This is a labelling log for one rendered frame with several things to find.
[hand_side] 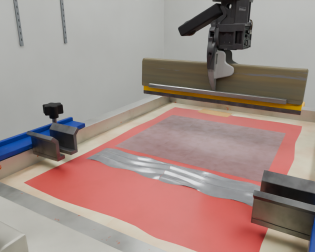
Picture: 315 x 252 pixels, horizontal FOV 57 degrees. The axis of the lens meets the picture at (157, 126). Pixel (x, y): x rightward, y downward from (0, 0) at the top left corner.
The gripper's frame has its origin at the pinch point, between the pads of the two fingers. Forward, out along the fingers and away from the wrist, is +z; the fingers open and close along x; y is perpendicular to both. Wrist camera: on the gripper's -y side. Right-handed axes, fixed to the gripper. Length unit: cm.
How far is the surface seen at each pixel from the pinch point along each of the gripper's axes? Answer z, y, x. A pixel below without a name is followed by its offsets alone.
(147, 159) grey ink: 13.0, -5.9, -22.4
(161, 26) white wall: -14, -200, 329
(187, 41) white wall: 7, -160, 336
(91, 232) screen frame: 10.1, 2.3, -48.0
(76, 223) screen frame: 10.1, -0.5, -47.6
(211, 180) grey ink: 13.0, 8.8, -24.0
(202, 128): 13.6, -3.9, 3.6
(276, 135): 13.7, 15.0, 8.1
